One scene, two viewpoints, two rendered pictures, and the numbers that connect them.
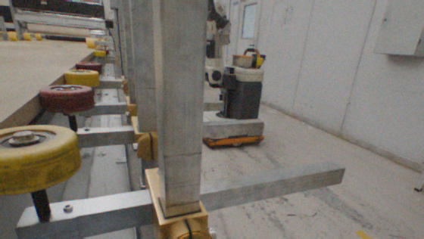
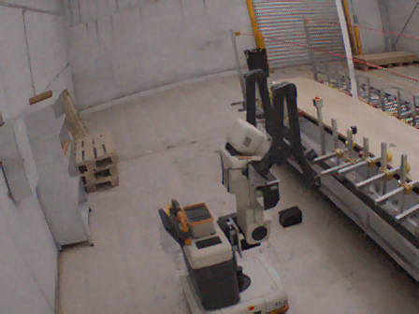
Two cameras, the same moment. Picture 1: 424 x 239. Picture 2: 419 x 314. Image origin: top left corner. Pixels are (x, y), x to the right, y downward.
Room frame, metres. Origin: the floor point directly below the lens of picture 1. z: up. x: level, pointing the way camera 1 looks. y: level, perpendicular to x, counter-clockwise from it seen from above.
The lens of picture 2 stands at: (4.87, 0.57, 2.14)
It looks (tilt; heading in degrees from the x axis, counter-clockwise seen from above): 21 degrees down; 195
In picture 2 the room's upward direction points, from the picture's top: 11 degrees counter-clockwise
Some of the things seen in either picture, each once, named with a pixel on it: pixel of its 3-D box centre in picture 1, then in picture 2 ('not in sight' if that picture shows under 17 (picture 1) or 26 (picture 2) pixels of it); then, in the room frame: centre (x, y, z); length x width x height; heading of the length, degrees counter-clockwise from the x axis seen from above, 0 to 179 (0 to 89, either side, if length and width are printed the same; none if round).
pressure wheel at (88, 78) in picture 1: (84, 91); not in sight; (0.64, 0.39, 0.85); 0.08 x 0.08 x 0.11
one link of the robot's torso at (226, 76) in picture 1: (218, 79); (245, 229); (2.53, 0.10, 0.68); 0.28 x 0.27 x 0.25; 25
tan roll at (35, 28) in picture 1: (76, 32); not in sight; (4.15, 2.50, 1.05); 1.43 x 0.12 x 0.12; 115
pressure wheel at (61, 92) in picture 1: (72, 117); not in sight; (0.42, 0.28, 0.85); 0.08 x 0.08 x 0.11
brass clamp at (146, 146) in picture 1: (147, 136); not in sight; (0.46, 0.16, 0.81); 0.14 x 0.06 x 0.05; 25
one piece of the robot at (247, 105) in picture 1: (237, 88); (210, 255); (2.69, -0.11, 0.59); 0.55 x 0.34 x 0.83; 25
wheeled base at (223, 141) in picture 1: (226, 125); (233, 294); (2.65, -0.02, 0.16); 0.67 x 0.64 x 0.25; 115
